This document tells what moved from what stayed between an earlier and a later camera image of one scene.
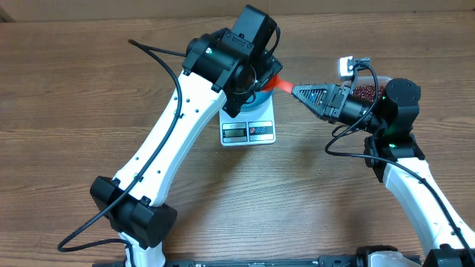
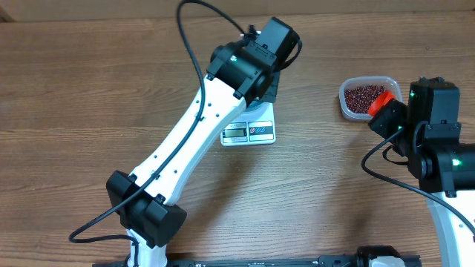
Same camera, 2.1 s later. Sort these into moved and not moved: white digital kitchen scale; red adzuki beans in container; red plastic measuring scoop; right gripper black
Moved: right gripper black; red plastic measuring scoop
Not moved: white digital kitchen scale; red adzuki beans in container
